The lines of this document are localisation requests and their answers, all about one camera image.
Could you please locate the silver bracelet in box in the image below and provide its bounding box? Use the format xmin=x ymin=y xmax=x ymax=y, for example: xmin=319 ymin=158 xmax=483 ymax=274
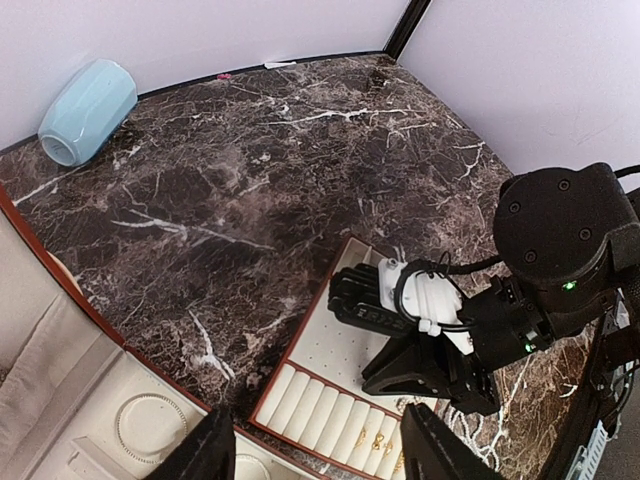
xmin=115 ymin=393 xmax=190 ymax=466

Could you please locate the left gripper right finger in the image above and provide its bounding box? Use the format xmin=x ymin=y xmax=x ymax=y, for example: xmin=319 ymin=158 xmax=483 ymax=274
xmin=402 ymin=403 xmax=495 ymax=480

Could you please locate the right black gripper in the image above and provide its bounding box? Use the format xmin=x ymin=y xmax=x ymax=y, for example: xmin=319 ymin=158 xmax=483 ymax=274
xmin=362 ymin=163 xmax=639 ymax=415

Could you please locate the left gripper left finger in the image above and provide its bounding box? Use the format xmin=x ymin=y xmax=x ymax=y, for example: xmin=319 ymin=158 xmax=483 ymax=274
xmin=157 ymin=408 xmax=235 ymax=480

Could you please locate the large red jewelry box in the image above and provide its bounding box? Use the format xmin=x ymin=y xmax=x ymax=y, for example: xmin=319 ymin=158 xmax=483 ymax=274
xmin=1 ymin=197 xmax=312 ymax=479

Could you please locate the light blue faceted cup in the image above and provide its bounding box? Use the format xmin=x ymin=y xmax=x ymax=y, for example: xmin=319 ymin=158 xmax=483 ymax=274
xmin=38 ymin=59 xmax=138 ymax=167

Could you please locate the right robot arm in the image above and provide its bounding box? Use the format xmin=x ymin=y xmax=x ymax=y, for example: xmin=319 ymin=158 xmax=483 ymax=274
xmin=363 ymin=163 xmax=639 ymax=430

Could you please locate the white cable duct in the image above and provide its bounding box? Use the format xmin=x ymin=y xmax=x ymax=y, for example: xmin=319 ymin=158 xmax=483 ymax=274
xmin=565 ymin=420 xmax=609 ymax=480

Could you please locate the small red jewelry tray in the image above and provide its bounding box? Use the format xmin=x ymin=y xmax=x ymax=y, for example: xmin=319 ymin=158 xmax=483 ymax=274
xmin=248 ymin=236 xmax=451 ymax=480

